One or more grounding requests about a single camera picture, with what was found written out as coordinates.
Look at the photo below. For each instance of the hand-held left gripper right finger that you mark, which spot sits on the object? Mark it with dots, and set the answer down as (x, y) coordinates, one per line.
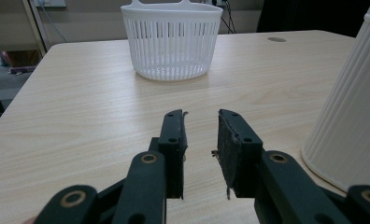
(236, 155)

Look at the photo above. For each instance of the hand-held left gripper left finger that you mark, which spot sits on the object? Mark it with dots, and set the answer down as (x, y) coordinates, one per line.
(173, 149)

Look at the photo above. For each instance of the white slotted plastic basket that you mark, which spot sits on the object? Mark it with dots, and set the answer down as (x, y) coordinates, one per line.
(172, 40)

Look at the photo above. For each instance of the white ribbed cup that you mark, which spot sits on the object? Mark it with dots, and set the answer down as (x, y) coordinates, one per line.
(351, 124)

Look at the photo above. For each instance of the white power strip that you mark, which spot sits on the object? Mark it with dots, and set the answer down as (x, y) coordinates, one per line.
(216, 2)

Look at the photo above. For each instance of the purple object on floor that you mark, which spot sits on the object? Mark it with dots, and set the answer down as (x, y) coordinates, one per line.
(22, 69)

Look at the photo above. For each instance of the white metal pole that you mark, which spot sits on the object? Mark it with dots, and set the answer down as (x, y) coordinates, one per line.
(35, 28)

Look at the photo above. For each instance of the white wall socket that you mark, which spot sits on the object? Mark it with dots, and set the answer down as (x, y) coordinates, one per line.
(50, 2)

